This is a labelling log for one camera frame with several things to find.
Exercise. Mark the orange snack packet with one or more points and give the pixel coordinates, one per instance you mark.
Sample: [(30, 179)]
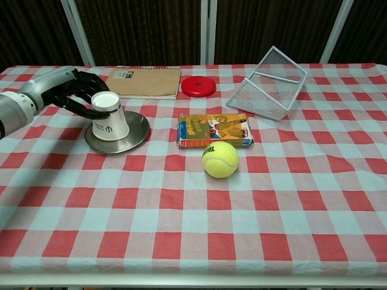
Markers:
[(217, 130)]

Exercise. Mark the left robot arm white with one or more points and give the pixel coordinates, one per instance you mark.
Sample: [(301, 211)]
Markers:
[(12, 113)]

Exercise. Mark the red white checked tablecloth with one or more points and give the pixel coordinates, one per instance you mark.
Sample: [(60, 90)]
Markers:
[(193, 211)]

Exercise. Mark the round metal plate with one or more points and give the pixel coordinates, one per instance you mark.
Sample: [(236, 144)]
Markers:
[(137, 130)]

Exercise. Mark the white partition post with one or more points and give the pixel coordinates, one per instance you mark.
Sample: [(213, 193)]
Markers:
[(78, 33), (337, 30), (208, 30)]

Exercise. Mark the yellow tennis ball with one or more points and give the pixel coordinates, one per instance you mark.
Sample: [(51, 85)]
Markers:
[(220, 160)]

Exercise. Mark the red round lid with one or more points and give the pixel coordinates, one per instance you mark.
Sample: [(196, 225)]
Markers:
[(198, 86)]

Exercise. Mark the brown spiral notebook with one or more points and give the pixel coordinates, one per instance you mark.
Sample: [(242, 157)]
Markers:
[(145, 84)]

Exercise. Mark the dark brown partition panel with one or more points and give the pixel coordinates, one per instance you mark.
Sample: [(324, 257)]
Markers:
[(272, 27), (33, 30), (139, 30), (369, 30)]

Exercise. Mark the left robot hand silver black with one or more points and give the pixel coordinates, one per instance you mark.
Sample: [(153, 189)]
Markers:
[(48, 86)]

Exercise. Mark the white paper cup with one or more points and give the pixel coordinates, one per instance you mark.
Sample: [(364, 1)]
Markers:
[(110, 121)]

